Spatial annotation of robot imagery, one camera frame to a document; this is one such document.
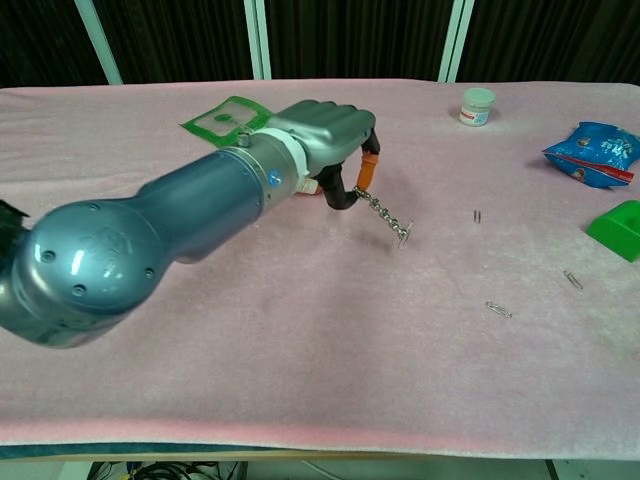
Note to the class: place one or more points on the black grey left robot hand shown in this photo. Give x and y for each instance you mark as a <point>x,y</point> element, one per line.
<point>330,130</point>

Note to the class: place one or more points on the silver metal chain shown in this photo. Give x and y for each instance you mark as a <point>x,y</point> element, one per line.
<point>382,212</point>

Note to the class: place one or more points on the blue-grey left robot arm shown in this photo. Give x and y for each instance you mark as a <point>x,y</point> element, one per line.
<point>150,225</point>

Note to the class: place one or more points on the black fabric screen panel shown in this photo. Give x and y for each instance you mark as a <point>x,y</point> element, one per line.
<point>355,37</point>
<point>555,40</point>
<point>40,40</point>
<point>175,40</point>

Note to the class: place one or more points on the green white snack packet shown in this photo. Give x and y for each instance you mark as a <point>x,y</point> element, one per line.
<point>220,120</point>

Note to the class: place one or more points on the small white jar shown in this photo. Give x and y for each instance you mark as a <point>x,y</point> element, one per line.
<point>477,110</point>

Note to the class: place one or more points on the pink table cloth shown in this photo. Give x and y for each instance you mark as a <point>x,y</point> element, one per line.
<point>320,325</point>

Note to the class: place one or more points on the blue snack bag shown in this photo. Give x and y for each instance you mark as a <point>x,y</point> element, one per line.
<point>595,150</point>

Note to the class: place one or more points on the green plastic block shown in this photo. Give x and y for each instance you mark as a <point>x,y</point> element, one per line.
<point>617,230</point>

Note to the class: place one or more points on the teal pad under cloth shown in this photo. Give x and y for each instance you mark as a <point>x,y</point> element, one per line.
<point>100,451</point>

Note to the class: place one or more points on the white screen frame post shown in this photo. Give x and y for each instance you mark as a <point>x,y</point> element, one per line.
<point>257,40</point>
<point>100,45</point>
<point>455,40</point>

